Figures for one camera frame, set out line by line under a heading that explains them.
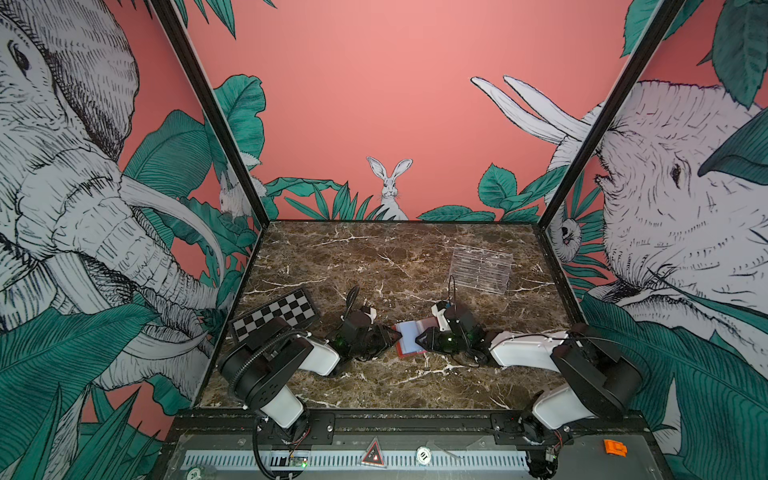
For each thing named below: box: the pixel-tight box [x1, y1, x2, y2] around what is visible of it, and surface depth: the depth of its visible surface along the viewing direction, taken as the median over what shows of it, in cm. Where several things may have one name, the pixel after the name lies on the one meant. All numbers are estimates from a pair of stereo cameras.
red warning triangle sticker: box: [360, 435, 387, 469], surface depth 71 cm
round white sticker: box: [416, 446, 432, 465], surface depth 71 cm
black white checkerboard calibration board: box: [228, 287, 320, 343], surface depth 93 cm
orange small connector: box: [603, 439, 628, 458], surface depth 72 cm
